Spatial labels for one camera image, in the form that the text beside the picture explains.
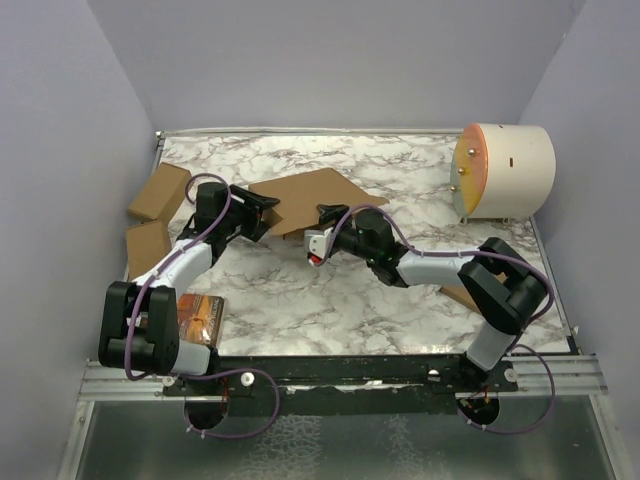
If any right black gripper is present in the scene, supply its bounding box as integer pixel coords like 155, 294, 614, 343
316, 205, 377, 264

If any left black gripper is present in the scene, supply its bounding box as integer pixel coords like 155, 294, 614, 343
220, 185, 279, 240

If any cardboard box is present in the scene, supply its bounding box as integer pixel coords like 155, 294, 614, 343
440, 286, 480, 313
127, 163, 192, 226
248, 168, 388, 236
125, 220, 171, 280

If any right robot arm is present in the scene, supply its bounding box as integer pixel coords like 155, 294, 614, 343
304, 205, 555, 391

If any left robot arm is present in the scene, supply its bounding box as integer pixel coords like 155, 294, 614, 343
98, 177, 280, 395

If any white cylinder container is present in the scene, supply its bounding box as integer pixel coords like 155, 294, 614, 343
450, 123, 556, 221

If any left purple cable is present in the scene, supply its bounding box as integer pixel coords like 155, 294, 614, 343
123, 173, 281, 440

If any purple cable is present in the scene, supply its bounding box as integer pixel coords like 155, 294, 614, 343
314, 204, 559, 436
123, 173, 281, 440

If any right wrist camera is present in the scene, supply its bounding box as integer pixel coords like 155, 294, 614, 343
303, 228, 333, 267

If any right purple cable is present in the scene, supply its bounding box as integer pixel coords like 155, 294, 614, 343
314, 204, 559, 436

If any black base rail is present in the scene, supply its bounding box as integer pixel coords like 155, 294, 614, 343
163, 354, 518, 417

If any aluminium frame profile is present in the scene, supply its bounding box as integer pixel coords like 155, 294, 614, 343
78, 360, 164, 402

